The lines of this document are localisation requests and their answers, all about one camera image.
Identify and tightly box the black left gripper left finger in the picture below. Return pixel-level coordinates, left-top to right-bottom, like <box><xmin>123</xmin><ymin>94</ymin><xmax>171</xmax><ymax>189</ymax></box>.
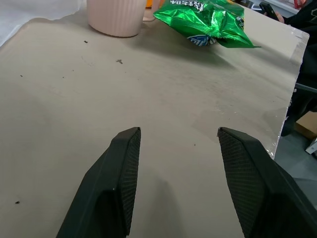
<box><xmin>55</xmin><ymin>127</ymin><xmax>142</xmax><ymax>238</ymax></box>

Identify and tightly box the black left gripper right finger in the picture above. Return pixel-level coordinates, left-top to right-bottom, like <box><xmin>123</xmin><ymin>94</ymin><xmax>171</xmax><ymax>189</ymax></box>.
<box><xmin>217</xmin><ymin>127</ymin><xmax>317</xmax><ymax>238</ymax></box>

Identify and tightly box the translucent white plastic bag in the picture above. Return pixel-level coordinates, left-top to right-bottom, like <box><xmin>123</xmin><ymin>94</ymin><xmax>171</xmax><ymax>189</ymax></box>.
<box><xmin>0</xmin><ymin>0</ymin><xmax>89</xmax><ymax>48</ymax></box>

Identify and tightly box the bystander bare hand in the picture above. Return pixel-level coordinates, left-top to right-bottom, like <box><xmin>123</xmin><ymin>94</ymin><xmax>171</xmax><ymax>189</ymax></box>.
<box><xmin>274</xmin><ymin>11</ymin><xmax>288</xmax><ymax>25</ymax></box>

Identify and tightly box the small white device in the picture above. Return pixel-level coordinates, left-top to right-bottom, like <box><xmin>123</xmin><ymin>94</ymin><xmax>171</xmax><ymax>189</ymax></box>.
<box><xmin>305</xmin><ymin>137</ymin><xmax>317</xmax><ymax>159</ymax></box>

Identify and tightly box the brown cardboard box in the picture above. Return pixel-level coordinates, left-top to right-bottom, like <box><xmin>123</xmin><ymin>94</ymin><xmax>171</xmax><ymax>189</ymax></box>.
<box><xmin>294</xmin><ymin>111</ymin><xmax>317</xmax><ymax>140</ymax></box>

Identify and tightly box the grey chair bar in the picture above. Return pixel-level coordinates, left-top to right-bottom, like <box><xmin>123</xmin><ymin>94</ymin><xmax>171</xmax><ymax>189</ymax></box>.
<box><xmin>295</xmin><ymin>83</ymin><xmax>317</xmax><ymax>94</ymax></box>

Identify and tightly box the bystander in black clothing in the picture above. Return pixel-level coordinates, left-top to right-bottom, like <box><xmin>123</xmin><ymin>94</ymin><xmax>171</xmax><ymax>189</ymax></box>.
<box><xmin>281</xmin><ymin>0</ymin><xmax>317</xmax><ymax>137</ymax></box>

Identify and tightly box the pink ribbed cup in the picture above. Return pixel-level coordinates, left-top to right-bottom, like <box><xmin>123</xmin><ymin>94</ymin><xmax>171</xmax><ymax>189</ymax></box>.
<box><xmin>86</xmin><ymin>0</ymin><xmax>145</xmax><ymax>38</ymax></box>

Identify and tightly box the small pink plastic container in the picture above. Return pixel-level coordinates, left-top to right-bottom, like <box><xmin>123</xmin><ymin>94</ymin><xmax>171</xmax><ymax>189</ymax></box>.
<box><xmin>142</xmin><ymin>0</ymin><xmax>163</xmax><ymax>22</ymax></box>

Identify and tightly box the black smartphone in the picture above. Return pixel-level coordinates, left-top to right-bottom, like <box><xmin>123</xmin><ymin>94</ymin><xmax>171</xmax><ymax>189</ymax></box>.
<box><xmin>259</xmin><ymin>2</ymin><xmax>279</xmax><ymax>19</ymax></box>

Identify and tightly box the green foil snack bag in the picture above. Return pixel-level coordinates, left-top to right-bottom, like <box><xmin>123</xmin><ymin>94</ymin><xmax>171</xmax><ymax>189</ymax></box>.
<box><xmin>153</xmin><ymin>0</ymin><xmax>262</xmax><ymax>49</ymax></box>

